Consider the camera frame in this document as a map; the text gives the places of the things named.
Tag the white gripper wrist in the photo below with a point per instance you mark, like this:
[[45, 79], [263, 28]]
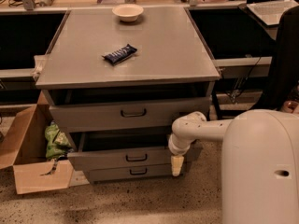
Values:
[[176, 149]]

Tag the grey drawer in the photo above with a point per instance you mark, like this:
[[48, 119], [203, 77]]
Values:
[[125, 115], [128, 173], [109, 151]]

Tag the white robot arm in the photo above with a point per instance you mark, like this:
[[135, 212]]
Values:
[[259, 163]]

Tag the grey top drawer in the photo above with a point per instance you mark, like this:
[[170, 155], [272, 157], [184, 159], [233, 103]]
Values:
[[125, 115]]

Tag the grey bottom drawer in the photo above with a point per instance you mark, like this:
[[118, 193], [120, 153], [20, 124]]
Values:
[[128, 173]]

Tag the grey drawer cabinet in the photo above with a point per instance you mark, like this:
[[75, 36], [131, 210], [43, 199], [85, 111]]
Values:
[[171, 62]]

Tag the open cardboard box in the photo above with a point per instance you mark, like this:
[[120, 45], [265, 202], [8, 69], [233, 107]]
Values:
[[24, 150]]

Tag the green chip bag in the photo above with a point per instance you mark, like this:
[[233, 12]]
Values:
[[57, 142]]

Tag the blue snack bar wrapper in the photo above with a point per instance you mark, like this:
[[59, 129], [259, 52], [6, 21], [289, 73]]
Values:
[[120, 55]]

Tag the white bowl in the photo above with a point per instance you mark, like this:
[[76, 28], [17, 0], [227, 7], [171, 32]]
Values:
[[128, 12]]

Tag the silver laptop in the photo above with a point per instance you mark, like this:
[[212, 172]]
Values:
[[270, 11]]

